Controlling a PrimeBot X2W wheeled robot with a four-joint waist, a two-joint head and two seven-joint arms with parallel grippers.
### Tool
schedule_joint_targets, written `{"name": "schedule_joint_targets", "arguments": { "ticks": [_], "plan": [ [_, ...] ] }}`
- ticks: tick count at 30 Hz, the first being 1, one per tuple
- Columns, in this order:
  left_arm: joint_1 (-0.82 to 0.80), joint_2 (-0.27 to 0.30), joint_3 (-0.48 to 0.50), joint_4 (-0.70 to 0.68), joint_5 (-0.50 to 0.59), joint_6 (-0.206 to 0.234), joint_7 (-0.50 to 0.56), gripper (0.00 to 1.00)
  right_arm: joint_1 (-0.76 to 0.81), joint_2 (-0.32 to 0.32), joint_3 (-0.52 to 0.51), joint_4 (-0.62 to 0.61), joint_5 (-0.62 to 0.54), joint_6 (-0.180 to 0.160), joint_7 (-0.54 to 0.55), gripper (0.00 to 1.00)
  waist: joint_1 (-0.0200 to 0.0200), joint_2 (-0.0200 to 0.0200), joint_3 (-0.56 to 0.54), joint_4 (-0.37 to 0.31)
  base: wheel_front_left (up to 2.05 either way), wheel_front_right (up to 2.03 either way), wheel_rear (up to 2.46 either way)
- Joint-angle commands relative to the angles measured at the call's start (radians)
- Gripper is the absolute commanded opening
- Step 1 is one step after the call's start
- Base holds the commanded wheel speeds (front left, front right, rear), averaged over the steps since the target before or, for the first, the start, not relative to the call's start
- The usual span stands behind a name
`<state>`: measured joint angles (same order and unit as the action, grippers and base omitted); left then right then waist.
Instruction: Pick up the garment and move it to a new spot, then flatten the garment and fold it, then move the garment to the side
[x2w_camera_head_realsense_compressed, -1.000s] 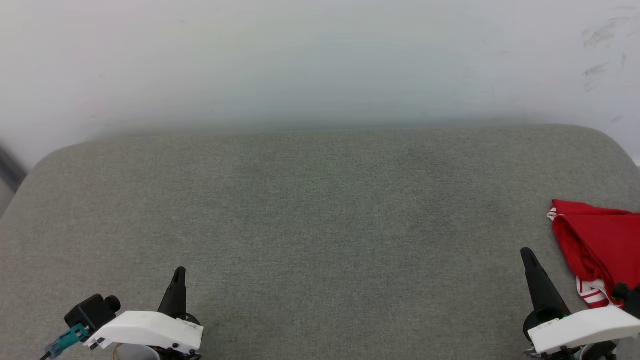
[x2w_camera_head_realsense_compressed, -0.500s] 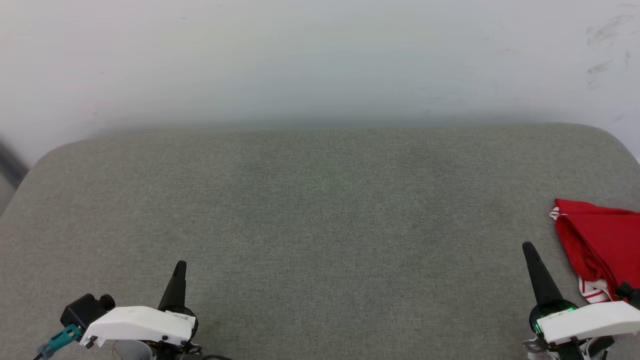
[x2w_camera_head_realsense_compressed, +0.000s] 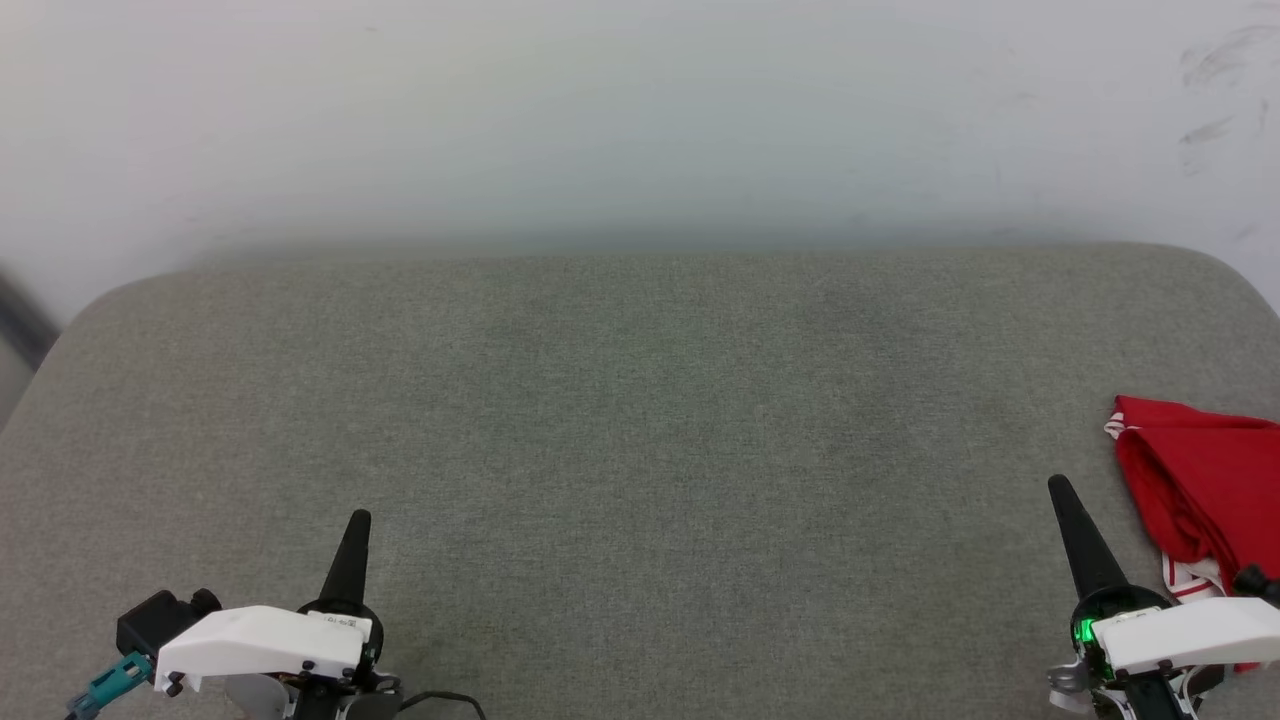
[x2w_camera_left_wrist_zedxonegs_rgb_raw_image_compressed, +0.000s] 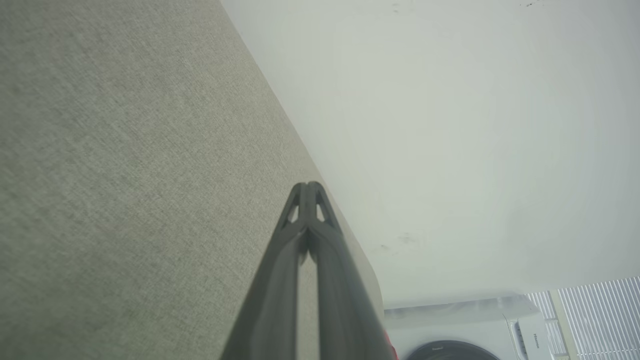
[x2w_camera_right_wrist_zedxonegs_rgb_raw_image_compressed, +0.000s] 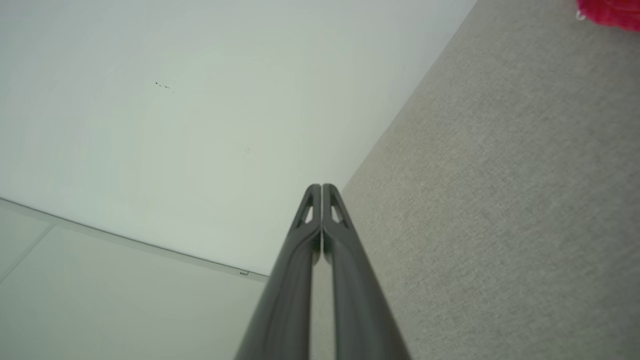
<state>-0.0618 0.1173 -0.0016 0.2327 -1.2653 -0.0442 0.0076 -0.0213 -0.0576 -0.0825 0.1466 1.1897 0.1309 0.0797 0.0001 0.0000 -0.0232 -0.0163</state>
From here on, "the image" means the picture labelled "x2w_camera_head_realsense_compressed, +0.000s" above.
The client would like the red and white jersey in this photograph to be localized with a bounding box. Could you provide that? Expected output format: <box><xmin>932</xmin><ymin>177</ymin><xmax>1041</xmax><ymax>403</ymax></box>
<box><xmin>1104</xmin><ymin>395</ymin><xmax>1280</xmax><ymax>673</ymax></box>

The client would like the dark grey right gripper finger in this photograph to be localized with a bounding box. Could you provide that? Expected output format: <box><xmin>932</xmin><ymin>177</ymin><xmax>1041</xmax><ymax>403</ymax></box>
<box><xmin>1047</xmin><ymin>474</ymin><xmax>1133</xmax><ymax>605</ymax></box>

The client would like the grey fabric sofa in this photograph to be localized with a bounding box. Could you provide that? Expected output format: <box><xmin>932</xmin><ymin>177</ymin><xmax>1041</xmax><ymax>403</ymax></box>
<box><xmin>0</xmin><ymin>243</ymin><xmax>1280</xmax><ymax>720</ymax></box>

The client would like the teal cable connector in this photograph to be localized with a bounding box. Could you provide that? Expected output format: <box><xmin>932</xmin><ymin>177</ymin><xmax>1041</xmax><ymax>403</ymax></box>
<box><xmin>66</xmin><ymin>650</ymin><xmax>155</xmax><ymax>720</ymax></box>

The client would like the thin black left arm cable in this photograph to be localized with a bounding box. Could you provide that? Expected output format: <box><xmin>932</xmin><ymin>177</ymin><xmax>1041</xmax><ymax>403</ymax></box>
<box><xmin>398</xmin><ymin>689</ymin><xmax>489</xmax><ymax>720</ymax></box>

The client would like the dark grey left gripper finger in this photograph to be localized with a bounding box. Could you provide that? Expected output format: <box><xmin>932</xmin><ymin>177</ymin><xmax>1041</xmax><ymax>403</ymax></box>
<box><xmin>318</xmin><ymin>509</ymin><xmax>373</xmax><ymax>613</ymax></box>

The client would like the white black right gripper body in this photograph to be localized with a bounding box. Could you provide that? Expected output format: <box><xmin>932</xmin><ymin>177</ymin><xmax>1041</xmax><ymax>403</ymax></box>
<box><xmin>1068</xmin><ymin>584</ymin><xmax>1280</xmax><ymax>691</ymax></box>

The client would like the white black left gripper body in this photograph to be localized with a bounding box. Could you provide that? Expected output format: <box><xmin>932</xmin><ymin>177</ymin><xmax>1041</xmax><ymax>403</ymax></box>
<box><xmin>153</xmin><ymin>598</ymin><xmax>403</xmax><ymax>699</ymax></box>

